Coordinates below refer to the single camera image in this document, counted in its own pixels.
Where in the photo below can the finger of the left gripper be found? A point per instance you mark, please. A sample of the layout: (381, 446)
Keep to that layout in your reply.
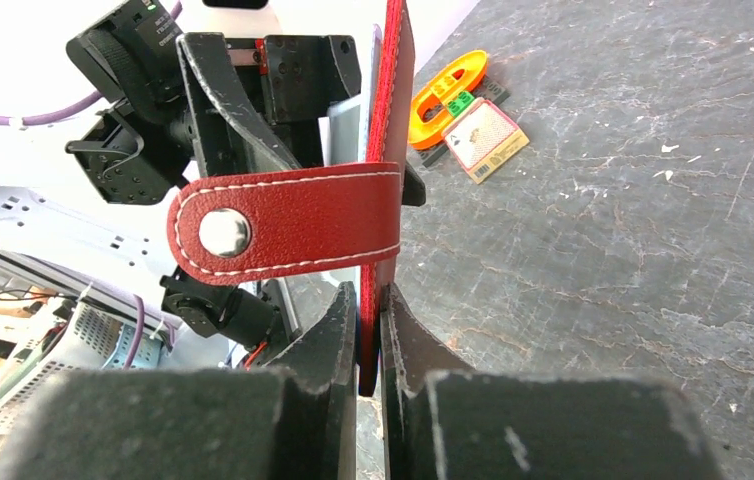
(228, 135)

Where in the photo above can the green toy brick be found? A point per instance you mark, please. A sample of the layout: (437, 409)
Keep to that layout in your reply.
(460, 103)

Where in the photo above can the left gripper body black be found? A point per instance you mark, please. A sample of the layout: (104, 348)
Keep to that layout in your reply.
(293, 80)

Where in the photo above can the red leather card holder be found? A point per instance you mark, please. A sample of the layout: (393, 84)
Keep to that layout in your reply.
(317, 219)

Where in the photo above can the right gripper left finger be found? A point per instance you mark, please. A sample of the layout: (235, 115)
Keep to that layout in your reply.
(293, 418)

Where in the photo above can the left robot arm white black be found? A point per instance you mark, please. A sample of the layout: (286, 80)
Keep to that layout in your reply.
(44, 99)

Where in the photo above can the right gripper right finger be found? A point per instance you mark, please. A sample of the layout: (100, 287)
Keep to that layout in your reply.
(443, 419)

